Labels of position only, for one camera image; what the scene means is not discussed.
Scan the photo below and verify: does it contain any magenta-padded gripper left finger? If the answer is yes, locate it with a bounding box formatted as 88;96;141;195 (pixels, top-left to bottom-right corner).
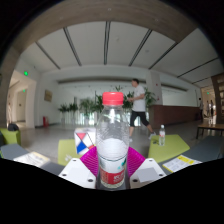
58;145;100;190

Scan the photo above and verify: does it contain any framed wall picture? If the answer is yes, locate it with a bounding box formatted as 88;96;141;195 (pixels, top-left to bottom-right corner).
43;89;54;103

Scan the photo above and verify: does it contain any white printed booklet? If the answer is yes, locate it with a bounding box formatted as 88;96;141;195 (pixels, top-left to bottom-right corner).
13;151;51;168

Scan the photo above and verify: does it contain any potted green plants group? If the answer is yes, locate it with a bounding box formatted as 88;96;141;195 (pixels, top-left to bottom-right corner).
58;84;158;126

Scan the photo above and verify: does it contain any long wooden bench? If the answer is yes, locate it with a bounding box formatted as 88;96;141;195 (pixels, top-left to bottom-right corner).
195;122;224;140

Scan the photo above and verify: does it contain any yellow-edged printed booklet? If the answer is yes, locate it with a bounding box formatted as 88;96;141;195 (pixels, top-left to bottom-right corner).
162;154;203;174

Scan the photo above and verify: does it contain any clear red-capped water bottle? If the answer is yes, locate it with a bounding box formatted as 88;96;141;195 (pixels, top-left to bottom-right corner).
95;91;131;190

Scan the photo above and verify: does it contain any wooden shelf unit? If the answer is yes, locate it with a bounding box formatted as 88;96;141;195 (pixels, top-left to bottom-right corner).
211;72;224;125

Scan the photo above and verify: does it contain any white cube with coloured triangles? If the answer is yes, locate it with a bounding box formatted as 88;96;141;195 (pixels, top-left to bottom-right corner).
73;127;98;156

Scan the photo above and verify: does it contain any small clear water bottle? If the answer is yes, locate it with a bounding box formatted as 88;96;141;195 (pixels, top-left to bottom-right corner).
158;124;167;147

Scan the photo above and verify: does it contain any red fire extinguisher box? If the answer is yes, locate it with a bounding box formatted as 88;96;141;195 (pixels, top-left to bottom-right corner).
42;115;50;128

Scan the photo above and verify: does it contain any person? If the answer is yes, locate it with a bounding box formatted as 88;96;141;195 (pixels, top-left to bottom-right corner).
206;99;216;118
126;78;157;141
198;97;205;118

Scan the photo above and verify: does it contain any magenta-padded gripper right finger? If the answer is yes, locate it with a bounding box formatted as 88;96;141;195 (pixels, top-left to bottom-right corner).
126;146;167;190

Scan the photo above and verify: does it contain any black backpack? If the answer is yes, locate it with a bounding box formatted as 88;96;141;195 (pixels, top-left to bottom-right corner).
7;123;20;132

